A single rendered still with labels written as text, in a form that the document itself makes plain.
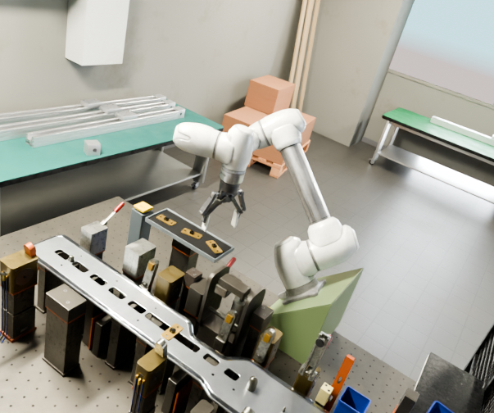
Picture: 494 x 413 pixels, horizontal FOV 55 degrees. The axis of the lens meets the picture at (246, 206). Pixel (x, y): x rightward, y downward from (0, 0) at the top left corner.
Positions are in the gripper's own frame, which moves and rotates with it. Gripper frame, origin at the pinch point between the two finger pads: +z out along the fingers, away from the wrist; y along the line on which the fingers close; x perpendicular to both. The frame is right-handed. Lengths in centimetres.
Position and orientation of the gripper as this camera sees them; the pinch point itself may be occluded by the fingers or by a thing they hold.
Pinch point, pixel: (219, 225)
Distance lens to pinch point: 186.9
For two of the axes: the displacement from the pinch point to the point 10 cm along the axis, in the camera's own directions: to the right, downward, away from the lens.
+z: -2.4, 8.5, 4.6
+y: -8.2, 0.8, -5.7
